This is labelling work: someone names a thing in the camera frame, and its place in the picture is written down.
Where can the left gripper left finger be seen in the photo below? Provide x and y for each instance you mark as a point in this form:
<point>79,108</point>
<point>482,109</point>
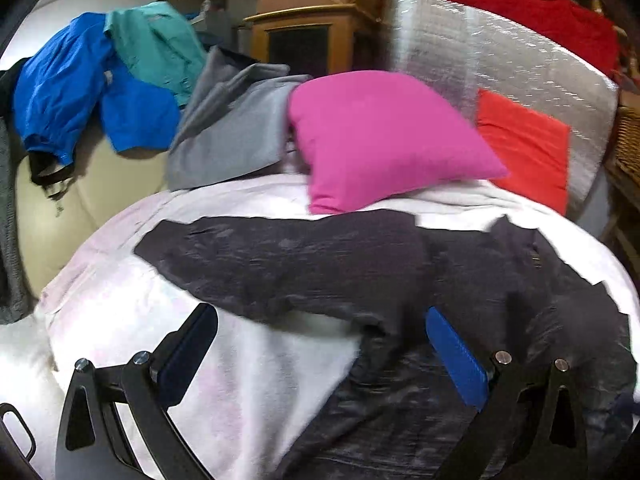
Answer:
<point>92,443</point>

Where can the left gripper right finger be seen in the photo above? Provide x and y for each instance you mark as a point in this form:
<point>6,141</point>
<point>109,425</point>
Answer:
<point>539,402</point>

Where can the black quilted jacket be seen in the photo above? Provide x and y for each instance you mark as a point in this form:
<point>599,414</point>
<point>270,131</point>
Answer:
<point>396,414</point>

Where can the white bed blanket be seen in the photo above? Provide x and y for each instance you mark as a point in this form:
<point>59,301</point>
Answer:
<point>260,385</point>

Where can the red pillow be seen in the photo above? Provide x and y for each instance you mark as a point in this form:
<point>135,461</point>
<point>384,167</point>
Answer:
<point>534,148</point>

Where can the beige sofa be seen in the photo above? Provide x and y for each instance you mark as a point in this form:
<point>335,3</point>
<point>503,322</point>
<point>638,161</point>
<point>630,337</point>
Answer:
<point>105,183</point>

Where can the wicker basket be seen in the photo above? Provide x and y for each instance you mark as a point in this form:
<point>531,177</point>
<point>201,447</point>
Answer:
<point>625,150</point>

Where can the pink pillow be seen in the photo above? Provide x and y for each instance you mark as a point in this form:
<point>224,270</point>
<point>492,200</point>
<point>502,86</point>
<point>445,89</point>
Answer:
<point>369,135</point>

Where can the grey garment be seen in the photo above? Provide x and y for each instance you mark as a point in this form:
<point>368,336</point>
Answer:
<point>236,122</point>

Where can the silver foil headboard panel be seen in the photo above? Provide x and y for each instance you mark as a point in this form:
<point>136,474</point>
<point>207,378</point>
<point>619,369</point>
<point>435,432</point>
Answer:
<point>459,50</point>

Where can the blue jacket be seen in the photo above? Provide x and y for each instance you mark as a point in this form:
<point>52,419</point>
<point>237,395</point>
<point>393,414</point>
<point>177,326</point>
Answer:
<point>76,73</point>

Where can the red cloth on railing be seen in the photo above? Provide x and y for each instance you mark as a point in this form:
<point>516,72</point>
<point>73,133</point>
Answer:
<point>583,32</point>

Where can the teal shirt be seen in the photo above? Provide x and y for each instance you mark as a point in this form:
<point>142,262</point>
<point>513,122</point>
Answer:
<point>159,46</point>

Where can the wooden curved column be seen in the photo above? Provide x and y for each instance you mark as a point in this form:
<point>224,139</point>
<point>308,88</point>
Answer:
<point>316,37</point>

